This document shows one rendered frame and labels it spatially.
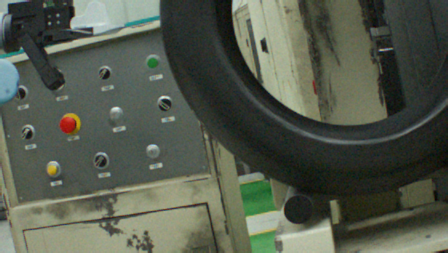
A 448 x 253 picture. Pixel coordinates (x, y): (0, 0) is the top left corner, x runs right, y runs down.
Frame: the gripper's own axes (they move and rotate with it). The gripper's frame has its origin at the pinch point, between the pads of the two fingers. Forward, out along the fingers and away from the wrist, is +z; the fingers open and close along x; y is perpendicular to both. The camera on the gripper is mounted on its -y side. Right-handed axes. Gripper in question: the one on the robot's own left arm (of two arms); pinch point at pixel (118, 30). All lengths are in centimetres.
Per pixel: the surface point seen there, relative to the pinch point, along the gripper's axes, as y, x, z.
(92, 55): -3, 66, -21
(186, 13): 1.0, -12.3, 13.1
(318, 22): -0.4, 25.2, 32.9
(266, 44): 1, 450, 1
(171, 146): -25, 66, -3
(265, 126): -16.5, -12.8, 23.4
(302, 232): -32.8, -11.6, 27.8
